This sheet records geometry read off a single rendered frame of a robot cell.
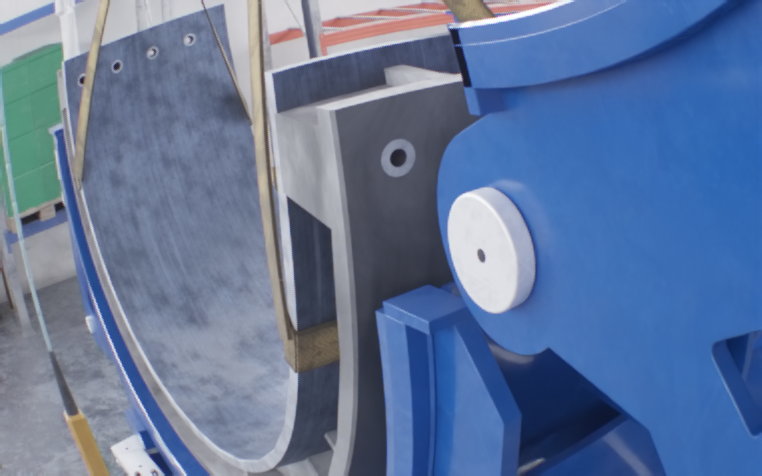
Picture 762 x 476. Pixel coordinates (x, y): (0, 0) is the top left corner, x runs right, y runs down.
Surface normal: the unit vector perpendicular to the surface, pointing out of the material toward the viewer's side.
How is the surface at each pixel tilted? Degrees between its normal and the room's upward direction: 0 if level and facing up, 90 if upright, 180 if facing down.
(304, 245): 104
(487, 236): 90
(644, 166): 90
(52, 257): 90
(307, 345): 115
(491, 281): 90
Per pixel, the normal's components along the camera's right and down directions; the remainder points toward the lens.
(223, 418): -0.12, -0.92
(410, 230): 0.49, 0.36
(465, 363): -0.86, 0.29
